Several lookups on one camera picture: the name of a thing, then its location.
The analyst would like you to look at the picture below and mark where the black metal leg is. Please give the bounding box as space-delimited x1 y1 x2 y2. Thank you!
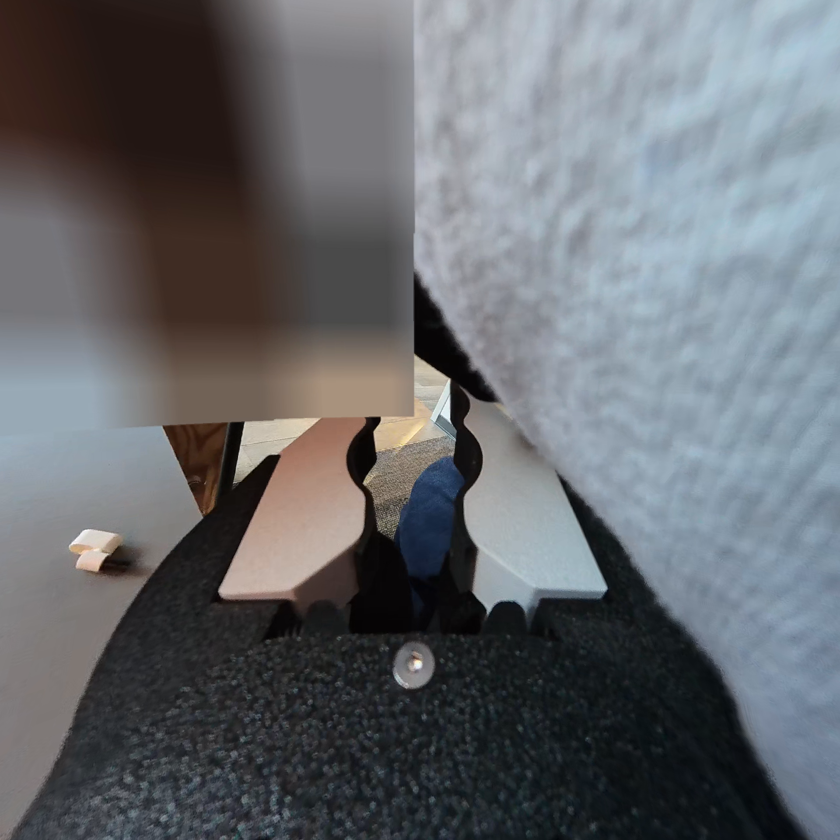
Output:
217 423 245 500

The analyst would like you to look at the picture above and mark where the person's blue jeans leg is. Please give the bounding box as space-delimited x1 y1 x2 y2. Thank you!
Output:
395 456 468 618

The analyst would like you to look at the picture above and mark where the person in white shirt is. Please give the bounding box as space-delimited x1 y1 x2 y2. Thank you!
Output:
415 0 840 840

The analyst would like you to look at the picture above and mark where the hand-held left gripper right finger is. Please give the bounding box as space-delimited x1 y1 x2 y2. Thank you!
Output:
448 379 609 601

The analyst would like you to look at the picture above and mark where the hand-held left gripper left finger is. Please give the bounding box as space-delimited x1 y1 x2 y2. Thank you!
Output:
218 416 383 602

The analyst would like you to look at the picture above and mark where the wooden post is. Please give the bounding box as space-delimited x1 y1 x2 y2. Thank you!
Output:
163 423 227 516

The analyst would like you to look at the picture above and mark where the black chest harness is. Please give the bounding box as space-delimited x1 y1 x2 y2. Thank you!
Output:
415 276 494 403

